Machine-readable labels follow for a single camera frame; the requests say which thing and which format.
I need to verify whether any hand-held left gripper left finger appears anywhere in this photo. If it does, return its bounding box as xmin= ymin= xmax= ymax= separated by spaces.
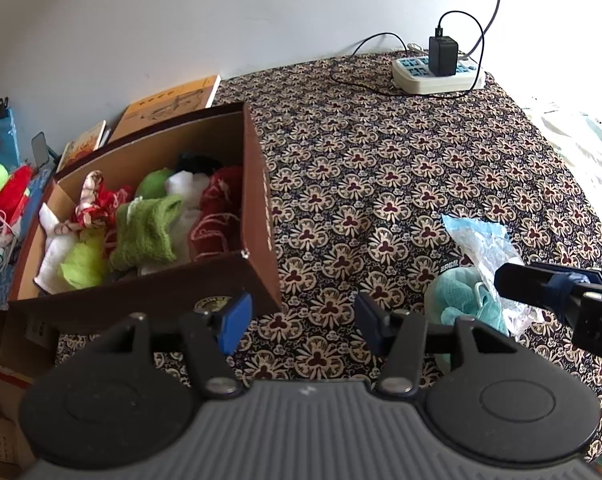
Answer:
xmin=84 ymin=291 xmax=254 ymax=401

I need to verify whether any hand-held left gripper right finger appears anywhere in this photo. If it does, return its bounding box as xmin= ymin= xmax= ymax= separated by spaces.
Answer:
xmin=355 ymin=291 xmax=526 ymax=400

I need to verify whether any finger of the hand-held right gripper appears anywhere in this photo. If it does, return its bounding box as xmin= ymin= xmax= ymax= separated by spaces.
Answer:
xmin=494 ymin=261 xmax=584 ymax=313

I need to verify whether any clear plastic bag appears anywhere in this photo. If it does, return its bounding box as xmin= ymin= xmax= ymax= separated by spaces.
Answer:
xmin=441 ymin=214 xmax=548 ymax=337

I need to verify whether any dark red knit cloth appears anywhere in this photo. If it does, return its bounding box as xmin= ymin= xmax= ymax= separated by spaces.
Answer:
xmin=188 ymin=165 xmax=245 ymax=261

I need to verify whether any green towel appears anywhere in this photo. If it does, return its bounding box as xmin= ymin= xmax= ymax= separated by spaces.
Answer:
xmin=108 ymin=195 xmax=184 ymax=272

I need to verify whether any brown cardboard box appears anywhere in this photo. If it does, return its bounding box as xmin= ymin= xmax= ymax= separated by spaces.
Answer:
xmin=7 ymin=101 xmax=283 ymax=336

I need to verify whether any black soft item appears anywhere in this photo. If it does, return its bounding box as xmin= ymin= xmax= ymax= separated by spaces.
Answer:
xmin=173 ymin=152 xmax=225 ymax=177

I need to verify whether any white mesh bundle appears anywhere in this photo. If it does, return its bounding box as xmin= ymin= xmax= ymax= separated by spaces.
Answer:
xmin=163 ymin=170 xmax=213 ymax=263

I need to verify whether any white bed sheet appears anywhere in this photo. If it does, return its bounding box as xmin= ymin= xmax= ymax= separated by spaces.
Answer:
xmin=521 ymin=92 xmax=602 ymax=201

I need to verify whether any yellow-green cloth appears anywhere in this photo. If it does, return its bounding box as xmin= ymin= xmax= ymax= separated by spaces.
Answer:
xmin=58 ymin=234 xmax=110 ymax=291

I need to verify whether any floral patterned tablecloth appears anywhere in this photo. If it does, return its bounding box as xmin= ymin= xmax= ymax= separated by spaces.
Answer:
xmin=56 ymin=52 xmax=602 ymax=461

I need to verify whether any red striped ribbon bundle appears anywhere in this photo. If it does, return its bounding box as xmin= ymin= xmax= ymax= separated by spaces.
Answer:
xmin=75 ymin=170 xmax=134 ymax=233

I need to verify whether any white cloth bundle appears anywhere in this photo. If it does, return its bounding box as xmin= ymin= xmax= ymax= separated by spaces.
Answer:
xmin=34 ymin=202 xmax=82 ymax=296

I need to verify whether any orange book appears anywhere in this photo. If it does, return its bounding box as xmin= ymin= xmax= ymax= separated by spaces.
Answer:
xmin=108 ymin=75 xmax=222 ymax=143

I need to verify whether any blue cloth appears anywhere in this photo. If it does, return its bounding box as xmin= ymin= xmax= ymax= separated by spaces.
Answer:
xmin=0 ymin=169 xmax=53 ymax=311

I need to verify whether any illustrated book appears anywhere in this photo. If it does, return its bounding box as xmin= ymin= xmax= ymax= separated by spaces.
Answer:
xmin=56 ymin=120 xmax=108 ymax=173

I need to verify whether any cardboard boxes pile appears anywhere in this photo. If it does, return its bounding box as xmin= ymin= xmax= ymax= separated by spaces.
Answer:
xmin=0 ymin=310 xmax=59 ymax=480

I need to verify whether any white power strip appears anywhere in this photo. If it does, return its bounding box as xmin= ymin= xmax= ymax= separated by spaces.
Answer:
xmin=392 ymin=55 xmax=486 ymax=95

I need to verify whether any black charger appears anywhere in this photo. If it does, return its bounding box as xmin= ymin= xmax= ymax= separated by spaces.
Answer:
xmin=427 ymin=36 xmax=460 ymax=77

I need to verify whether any small grey phone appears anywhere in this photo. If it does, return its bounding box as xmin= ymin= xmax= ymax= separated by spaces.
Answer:
xmin=31 ymin=132 xmax=53 ymax=166

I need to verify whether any black charger cable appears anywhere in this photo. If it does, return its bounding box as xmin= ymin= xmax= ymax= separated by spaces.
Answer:
xmin=330 ymin=10 xmax=488 ymax=99

